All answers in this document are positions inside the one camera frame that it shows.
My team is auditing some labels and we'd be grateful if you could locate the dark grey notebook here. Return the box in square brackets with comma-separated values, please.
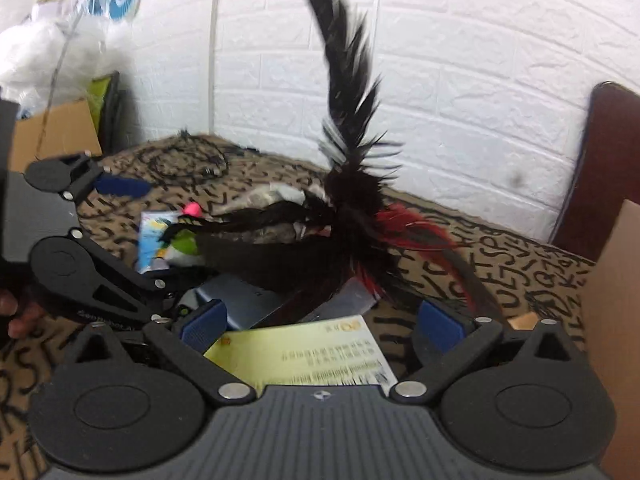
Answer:
[177, 277, 301, 333]

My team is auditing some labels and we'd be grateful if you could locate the green flat package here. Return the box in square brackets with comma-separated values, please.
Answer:
[86, 71, 122, 148]

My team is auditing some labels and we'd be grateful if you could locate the brown letter printed blanket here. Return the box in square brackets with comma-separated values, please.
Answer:
[0, 132, 601, 480]

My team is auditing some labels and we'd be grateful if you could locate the yellow green box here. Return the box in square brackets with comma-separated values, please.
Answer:
[204, 315, 398, 393]

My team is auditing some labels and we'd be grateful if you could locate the tall brown cardboard box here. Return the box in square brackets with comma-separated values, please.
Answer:
[580, 199, 640, 480]

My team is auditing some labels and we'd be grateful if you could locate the white plastic bag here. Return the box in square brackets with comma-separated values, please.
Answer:
[0, 2, 133, 121]

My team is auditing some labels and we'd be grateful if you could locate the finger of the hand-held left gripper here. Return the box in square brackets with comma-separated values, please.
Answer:
[55, 152, 152, 202]
[72, 230, 179, 333]

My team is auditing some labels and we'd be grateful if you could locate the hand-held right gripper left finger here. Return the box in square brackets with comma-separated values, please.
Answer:
[62, 300, 257, 406]

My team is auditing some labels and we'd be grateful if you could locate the open brown cardboard box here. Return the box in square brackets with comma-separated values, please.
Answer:
[9, 99, 104, 173]

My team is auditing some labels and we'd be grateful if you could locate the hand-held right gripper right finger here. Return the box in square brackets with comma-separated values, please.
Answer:
[390, 300, 586, 403]

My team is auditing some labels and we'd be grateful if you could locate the black red feather duster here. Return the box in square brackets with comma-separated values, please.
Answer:
[160, 0, 506, 321]

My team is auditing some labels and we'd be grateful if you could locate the person's left hand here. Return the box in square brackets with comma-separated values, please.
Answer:
[0, 292, 48, 340]

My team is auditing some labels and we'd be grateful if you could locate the black cable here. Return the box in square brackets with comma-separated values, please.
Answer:
[135, 130, 261, 183]

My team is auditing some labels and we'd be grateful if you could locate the dark red chair back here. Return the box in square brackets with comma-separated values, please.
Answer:
[550, 81, 640, 263]

